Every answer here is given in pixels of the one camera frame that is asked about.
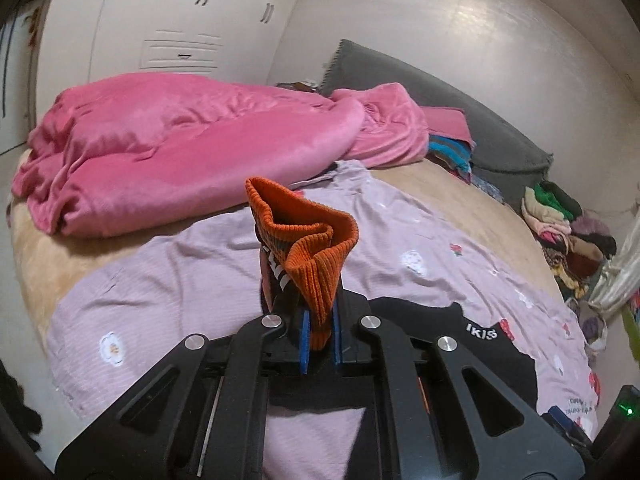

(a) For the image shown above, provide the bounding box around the pile of loose clothes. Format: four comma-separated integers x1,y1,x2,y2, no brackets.
520,180,621,306

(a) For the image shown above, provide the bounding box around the grey pillow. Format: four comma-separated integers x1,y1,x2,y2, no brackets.
320,39,555,211

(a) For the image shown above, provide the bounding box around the pink fleece blanket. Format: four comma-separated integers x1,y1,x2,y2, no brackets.
11,72,436,239

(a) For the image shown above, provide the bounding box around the stack of folded clothes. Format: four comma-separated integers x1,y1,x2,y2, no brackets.
420,106,476,182

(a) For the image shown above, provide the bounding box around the beige fleece bed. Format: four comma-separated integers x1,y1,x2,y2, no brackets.
7,150,566,411

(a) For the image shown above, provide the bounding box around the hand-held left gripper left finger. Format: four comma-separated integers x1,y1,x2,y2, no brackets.
55,300,312,480

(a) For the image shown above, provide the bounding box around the shiny cream curtain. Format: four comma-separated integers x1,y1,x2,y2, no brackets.
587,205,640,322

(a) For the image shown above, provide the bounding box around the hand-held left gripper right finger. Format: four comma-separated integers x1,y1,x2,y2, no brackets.
331,291,587,480

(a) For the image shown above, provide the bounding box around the white wardrobe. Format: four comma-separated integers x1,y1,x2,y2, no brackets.
37,0,321,86

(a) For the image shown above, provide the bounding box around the lilac printed bed sheet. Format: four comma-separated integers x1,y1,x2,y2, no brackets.
47,160,601,480

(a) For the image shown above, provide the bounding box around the black garment with orange trim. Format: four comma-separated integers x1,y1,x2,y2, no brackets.
244,176,539,413

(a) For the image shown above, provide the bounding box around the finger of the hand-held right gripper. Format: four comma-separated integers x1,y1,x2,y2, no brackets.
547,405,598,450

